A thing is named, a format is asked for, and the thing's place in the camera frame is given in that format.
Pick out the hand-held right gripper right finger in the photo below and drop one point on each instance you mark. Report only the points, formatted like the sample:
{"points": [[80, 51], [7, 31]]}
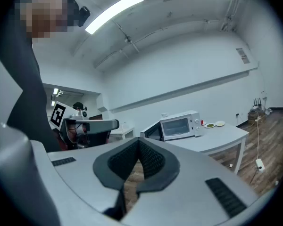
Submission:
{"points": [[184, 196]]}

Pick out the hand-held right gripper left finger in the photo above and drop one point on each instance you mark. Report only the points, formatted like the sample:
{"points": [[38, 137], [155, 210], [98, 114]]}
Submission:
{"points": [[85, 173]]}

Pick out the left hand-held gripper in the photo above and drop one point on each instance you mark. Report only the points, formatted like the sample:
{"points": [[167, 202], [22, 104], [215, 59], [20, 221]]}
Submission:
{"points": [[61, 116]]}

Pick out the white bowl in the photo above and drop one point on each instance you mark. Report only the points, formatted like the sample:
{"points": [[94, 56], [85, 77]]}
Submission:
{"points": [[164, 114]]}

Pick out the white microwave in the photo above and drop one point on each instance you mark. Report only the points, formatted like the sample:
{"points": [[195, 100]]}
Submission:
{"points": [[177, 126]]}

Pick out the small white table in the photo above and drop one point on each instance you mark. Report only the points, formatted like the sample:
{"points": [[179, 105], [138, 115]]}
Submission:
{"points": [[122, 132]]}

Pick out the white plate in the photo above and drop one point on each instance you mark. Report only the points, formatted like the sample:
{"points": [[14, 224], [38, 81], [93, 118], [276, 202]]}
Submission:
{"points": [[205, 126], [220, 123], [204, 123]]}

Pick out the person's black shirt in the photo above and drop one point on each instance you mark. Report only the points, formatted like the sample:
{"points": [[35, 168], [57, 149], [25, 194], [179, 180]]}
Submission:
{"points": [[30, 102]]}

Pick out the white power strip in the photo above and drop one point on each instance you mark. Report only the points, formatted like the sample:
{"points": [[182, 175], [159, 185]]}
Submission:
{"points": [[260, 165]]}

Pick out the wooden crate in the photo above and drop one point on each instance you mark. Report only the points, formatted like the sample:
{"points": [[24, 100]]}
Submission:
{"points": [[255, 116]]}

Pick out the long ceiling light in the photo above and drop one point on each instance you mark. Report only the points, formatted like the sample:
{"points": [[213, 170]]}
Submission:
{"points": [[114, 13]]}

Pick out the black routers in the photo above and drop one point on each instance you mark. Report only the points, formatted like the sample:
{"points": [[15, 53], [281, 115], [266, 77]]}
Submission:
{"points": [[257, 103]]}

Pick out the person's head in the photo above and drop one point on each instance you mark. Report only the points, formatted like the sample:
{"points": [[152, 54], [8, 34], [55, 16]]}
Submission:
{"points": [[44, 15]]}

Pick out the black head-worn camera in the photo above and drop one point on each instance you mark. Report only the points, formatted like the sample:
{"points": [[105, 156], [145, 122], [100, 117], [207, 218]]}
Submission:
{"points": [[84, 15]]}

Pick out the wall notice sheet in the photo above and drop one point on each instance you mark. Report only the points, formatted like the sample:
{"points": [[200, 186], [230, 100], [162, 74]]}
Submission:
{"points": [[243, 55]]}

